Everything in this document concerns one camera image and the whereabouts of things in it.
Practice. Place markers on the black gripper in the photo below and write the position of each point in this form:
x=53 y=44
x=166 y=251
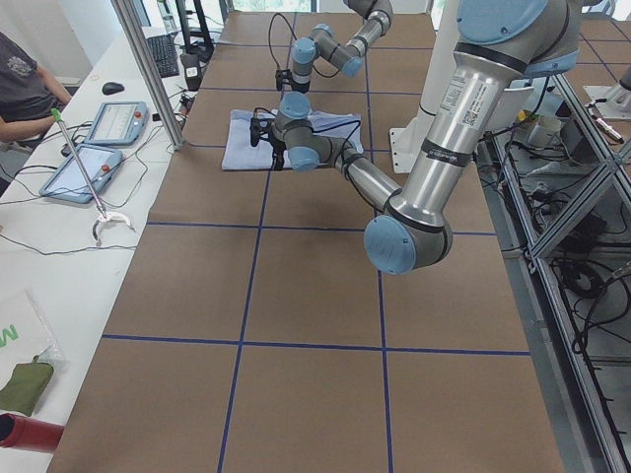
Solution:
x=299 y=89
x=278 y=149

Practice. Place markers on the light blue striped shirt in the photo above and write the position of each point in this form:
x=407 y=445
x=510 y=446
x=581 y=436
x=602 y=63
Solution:
x=240 y=155

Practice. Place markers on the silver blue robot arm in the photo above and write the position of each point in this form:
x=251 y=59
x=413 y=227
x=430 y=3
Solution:
x=497 y=43
x=346 y=58

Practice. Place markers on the black keyboard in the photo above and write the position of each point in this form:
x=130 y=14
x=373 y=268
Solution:
x=162 y=49

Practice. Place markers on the upper teach pendant tablet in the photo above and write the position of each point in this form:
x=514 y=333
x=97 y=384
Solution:
x=118 y=123

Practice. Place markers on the teach pendant tablet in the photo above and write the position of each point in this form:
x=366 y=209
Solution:
x=118 y=123
x=68 y=182

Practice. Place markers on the black computer mouse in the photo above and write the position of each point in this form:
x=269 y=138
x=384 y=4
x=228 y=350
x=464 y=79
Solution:
x=111 y=88

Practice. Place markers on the reacher grabber stick tool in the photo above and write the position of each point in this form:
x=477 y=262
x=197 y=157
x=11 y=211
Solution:
x=105 y=216

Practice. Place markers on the lower teach pendant tablet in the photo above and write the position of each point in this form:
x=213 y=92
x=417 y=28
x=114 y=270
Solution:
x=68 y=182

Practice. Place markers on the seated person dark shirt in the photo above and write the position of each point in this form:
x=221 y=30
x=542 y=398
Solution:
x=28 y=94

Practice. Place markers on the white plastic bag green print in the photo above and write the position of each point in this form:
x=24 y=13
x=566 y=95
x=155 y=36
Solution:
x=27 y=336

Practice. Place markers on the dark green object on table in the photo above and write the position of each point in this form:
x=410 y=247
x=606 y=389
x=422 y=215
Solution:
x=25 y=386

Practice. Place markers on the red cylinder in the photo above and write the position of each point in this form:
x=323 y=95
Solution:
x=29 y=434

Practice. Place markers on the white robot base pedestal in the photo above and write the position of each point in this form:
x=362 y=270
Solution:
x=405 y=143

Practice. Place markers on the aluminium frame post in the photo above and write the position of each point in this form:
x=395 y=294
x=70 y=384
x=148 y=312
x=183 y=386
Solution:
x=130 y=23

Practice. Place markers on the aluminium frame rack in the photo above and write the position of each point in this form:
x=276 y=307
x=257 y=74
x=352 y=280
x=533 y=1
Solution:
x=564 y=216

